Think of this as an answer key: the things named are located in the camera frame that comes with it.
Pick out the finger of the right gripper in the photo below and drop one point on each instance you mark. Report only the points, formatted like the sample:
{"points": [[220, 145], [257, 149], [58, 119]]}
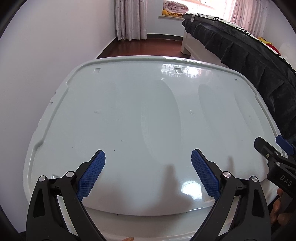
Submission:
{"points": [[271, 154], [285, 145]]}

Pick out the pink curtain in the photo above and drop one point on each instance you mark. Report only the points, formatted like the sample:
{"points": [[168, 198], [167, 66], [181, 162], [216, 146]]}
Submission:
{"points": [[131, 19], [251, 15]]}

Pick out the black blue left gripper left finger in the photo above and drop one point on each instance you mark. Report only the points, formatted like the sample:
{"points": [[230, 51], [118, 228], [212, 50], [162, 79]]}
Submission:
{"points": [[56, 211]]}

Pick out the pink curtain left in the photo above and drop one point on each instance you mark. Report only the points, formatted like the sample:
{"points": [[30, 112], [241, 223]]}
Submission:
{"points": [[131, 19]]}

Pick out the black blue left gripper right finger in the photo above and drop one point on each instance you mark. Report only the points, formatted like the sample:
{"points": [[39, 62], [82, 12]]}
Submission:
{"points": [[240, 209]]}

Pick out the person's right hand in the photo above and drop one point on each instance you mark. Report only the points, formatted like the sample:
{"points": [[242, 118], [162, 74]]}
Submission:
{"points": [[277, 216]]}

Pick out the pink curtain right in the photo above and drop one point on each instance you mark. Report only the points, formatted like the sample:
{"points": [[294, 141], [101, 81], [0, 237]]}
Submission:
{"points": [[251, 15]]}

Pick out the bed with black skirt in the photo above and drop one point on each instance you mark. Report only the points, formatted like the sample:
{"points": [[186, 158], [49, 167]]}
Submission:
{"points": [[269, 73]]}

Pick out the yellow red item on sill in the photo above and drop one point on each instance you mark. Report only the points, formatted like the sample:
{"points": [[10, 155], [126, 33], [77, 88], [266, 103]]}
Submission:
{"points": [[171, 14]]}

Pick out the folded pink quilt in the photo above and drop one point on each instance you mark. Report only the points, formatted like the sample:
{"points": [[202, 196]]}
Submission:
{"points": [[175, 7]]}

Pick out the red yellow plush on bed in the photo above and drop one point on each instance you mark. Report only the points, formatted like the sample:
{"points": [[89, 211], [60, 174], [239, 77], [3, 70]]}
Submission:
{"points": [[269, 44]]}

